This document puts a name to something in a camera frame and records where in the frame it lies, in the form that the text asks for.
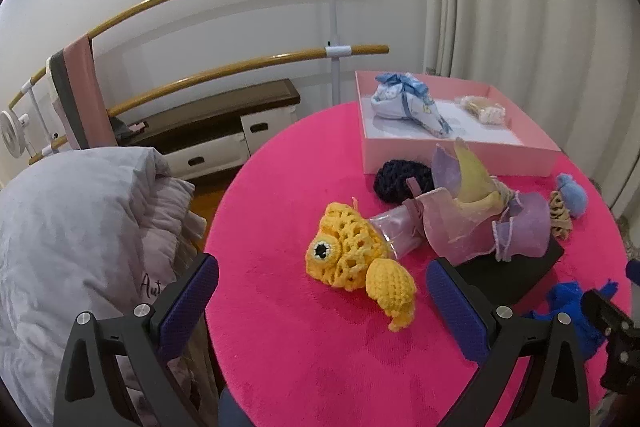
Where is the small beige knit item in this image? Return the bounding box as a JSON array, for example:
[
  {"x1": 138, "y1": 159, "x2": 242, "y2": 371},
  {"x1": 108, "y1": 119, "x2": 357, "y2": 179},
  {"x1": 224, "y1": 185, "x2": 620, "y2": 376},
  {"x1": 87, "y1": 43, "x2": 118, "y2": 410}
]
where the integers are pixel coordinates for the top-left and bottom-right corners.
[{"x1": 457, "y1": 96, "x2": 507, "y2": 126}]

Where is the clear plastic tube with ribbon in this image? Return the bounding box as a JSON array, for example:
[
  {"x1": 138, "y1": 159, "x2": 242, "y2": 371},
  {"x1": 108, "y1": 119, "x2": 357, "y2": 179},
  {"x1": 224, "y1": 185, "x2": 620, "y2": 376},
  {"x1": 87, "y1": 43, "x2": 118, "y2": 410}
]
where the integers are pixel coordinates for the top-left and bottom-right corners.
[{"x1": 370, "y1": 202, "x2": 431, "y2": 265}]

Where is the light blue sock ball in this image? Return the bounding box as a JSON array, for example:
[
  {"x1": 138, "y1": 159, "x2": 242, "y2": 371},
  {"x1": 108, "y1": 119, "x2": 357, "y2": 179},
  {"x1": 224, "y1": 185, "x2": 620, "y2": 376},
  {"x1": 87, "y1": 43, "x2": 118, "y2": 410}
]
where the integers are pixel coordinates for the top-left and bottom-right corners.
[{"x1": 556, "y1": 173, "x2": 588, "y2": 220}]

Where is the tan scrunchie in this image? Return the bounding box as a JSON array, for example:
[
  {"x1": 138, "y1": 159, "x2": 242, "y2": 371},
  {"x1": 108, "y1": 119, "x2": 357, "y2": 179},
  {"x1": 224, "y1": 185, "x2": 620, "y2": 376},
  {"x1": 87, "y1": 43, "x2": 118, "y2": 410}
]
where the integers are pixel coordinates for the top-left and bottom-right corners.
[{"x1": 548, "y1": 190, "x2": 573, "y2": 240}]

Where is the low brown white cabinet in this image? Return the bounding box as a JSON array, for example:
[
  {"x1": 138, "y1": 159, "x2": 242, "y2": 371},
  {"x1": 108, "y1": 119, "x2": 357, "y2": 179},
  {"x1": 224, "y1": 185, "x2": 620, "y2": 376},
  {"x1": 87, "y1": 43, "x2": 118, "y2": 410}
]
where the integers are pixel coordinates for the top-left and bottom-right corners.
[{"x1": 107, "y1": 78, "x2": 302, "y2": 182}]

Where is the royal blue cloth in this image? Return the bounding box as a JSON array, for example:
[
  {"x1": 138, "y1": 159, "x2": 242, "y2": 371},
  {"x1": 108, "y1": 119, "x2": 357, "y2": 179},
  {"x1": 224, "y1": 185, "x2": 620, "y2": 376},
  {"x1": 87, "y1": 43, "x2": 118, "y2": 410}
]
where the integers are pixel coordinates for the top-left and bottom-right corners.
[{"x1": 525, "y1": 277, "x2": 618, "y2": 363}]

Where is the yellow crochet fish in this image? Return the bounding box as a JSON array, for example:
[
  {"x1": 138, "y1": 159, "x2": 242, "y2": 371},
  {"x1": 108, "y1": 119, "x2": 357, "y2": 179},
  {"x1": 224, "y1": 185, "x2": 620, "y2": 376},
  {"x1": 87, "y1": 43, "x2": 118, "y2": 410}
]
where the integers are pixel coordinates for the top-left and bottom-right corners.
[{"x1": 306, "y1": 199, "x2": 418, "y2": 333}]

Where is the black card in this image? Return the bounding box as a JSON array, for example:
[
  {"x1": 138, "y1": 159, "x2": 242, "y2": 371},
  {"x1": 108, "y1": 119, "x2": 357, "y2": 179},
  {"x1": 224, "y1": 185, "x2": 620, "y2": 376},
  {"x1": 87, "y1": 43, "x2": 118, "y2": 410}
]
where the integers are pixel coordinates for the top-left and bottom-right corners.
[{"x1": 452, "y1": 237, "x2": 566, "y2": 308}]

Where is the pink cardboard box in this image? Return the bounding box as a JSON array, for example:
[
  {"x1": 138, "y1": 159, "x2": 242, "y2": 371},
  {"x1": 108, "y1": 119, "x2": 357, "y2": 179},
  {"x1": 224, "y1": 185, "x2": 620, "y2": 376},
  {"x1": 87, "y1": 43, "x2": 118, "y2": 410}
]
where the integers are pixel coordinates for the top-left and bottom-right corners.
[{"x1": 354, "y1": 69, "x2": 563, "y2": 178}]

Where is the purple yellow organza flower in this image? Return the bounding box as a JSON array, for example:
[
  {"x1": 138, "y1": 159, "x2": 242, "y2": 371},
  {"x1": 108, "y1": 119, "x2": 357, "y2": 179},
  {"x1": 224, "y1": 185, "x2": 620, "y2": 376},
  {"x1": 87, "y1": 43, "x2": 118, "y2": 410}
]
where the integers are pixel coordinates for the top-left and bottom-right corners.
[{"x1": 420, "y1": 138, "x2": 551, "y2": 264}]

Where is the navy crochet piece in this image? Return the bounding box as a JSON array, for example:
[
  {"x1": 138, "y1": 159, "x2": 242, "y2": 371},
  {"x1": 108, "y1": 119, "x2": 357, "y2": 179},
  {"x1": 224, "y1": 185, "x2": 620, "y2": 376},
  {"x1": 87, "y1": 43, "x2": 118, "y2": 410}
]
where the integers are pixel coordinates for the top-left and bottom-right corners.
[{"x1": 374, "y1": 159, "x2": 436, "y2": 210}]

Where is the grey quilt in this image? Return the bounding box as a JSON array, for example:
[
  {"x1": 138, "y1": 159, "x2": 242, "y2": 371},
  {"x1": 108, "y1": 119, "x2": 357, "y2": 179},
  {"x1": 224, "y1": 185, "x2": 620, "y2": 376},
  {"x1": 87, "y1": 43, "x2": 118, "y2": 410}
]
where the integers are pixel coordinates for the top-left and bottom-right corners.
[{"x1": 0, "y1": 146, "x2": 208, "y2": 427}]

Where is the wooden ballet barre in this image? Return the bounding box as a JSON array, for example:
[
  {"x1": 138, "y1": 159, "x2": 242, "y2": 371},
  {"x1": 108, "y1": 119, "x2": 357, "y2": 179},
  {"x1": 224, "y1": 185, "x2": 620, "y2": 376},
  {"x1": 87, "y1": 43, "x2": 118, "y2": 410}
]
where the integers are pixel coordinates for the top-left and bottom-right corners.
[{"x1": 10, "y1": 0, "x2": 390, "y2": 165}]

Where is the pink grey folded mat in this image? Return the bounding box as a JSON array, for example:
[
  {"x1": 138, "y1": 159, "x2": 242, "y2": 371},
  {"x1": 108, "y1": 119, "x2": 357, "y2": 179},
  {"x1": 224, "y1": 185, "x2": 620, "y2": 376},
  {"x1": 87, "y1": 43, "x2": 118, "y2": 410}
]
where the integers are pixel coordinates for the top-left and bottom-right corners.
[{"x1": 47, "y1": 32, "x2": 118, "y2": 150}]

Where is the white curtain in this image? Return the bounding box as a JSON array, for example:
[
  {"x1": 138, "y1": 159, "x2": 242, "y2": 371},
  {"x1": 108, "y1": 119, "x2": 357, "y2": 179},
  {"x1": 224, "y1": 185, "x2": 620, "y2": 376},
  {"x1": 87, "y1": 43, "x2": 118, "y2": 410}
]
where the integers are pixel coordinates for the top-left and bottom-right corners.
[{"x1": 422, "y1": 0, "x2": 640, "y2": 218}]

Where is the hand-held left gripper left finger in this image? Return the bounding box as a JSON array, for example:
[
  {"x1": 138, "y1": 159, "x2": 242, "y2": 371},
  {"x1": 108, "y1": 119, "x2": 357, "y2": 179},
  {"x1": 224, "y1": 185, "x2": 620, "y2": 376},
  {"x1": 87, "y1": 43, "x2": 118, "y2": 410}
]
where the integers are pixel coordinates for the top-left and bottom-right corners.
[{"x1": 52, "y1": 252, "x2": 221, "y2": 427}]

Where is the small white fan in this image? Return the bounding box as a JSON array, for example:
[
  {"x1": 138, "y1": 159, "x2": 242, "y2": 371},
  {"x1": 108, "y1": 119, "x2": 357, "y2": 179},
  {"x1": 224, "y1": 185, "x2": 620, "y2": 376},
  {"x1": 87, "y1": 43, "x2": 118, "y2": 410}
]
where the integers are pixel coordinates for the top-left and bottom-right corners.
[{"x1": 0, "y1": 109, "x2": 31, "y2": 158}]

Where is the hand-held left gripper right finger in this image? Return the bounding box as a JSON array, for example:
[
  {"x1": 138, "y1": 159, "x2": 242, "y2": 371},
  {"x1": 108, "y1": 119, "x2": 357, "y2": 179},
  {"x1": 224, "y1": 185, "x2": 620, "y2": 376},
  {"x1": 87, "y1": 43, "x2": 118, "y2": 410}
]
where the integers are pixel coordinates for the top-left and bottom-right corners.
[{"x1": 425, "y1": 256, "x2": 593, "y2": 427}]

